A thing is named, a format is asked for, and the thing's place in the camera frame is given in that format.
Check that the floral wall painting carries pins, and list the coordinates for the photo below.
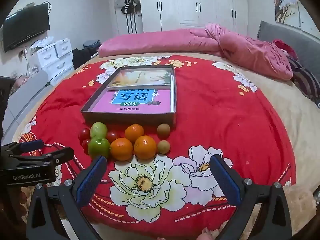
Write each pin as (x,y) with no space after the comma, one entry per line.
(285,5)

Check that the white plastic bag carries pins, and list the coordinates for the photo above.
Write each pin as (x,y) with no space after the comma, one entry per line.
(42,42)

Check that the bright green apple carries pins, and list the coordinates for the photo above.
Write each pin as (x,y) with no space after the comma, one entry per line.
(98,148)

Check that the red tomato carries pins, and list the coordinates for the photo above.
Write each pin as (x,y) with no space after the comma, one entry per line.
(113,136)
(83,134)
(85,145)

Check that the wall power socket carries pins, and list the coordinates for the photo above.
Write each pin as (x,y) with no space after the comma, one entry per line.
(23,53)

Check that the red floral blanket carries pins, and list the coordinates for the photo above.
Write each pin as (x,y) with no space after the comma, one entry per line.
(225,117)

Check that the sunflower cover book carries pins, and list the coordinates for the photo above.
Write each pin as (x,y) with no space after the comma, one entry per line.
(142,78)

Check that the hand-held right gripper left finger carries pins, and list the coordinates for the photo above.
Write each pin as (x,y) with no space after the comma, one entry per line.
(91,180)

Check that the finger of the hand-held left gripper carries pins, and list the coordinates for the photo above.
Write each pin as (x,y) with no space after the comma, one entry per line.
(57,156)
(32,145)

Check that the dark hanging bag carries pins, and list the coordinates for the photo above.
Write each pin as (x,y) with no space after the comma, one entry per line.
(136,6)

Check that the grey sofa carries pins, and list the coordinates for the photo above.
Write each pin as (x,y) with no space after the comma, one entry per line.
(27,92)

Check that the pink cover book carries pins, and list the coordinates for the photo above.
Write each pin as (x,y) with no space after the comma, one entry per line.
(105,105)

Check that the black striped hanging bag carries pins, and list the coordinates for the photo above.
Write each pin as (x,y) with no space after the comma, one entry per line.
(127,8)

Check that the grey folded clothes pile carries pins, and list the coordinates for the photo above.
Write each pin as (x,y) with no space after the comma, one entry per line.
(91,44)

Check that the grey cardboard box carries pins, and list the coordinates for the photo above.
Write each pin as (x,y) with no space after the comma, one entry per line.
(125,118)

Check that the white door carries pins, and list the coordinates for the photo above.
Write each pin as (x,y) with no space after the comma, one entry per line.
(117,22)

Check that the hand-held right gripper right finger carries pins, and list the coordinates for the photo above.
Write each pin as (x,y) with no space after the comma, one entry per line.
(225,180)

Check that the grey headboard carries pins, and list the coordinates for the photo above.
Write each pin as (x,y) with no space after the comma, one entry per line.
(287,37)

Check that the striped pillow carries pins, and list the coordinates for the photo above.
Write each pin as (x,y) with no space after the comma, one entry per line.
(305,80)

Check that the orange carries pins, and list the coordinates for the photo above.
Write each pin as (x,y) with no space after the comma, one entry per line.
(145,147)
(121,150)
(134,132)

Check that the small kiwi fruit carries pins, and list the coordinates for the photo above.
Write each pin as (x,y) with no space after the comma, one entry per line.
(163,130)
(163,147)

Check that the white wardrobe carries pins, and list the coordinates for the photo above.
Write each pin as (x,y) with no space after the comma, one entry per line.
(200,2)

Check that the black wall television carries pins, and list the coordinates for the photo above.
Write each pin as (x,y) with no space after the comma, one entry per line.
(25,27)

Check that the pink quilt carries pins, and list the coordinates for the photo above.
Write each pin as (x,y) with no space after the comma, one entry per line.
(162,40)

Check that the pale green apple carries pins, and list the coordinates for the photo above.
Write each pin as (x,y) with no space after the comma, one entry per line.
(98,129)

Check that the pale wall painting panel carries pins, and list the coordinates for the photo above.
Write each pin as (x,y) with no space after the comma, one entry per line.
(306,17)

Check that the grey hanging bag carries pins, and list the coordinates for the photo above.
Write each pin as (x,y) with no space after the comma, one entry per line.
(119,2)

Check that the white drawer cabinet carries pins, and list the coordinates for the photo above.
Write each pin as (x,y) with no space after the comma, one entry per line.
(57,65)

